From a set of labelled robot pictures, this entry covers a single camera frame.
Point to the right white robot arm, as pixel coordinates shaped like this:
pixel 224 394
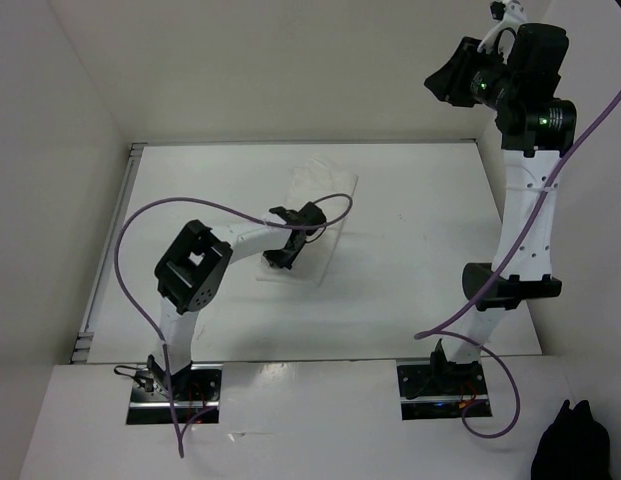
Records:
pixel 534 139

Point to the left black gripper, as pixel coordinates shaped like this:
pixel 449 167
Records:
pixel 275 260

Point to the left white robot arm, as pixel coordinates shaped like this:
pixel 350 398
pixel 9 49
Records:
pixel 191 271

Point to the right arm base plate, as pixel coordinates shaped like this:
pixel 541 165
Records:
pixel 423 396

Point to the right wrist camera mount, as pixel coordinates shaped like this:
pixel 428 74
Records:
pixel 509 16

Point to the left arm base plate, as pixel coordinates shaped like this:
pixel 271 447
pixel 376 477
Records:
pixel 197 402

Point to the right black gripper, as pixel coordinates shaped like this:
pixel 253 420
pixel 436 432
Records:
pixel 449 83

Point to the white pleated skirt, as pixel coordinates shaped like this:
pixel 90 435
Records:
pixel 319 198

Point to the aluminium table frame rail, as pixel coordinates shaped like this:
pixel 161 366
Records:
pixel 83 341

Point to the black cloth bag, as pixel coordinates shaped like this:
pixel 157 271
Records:
pixel 574 446

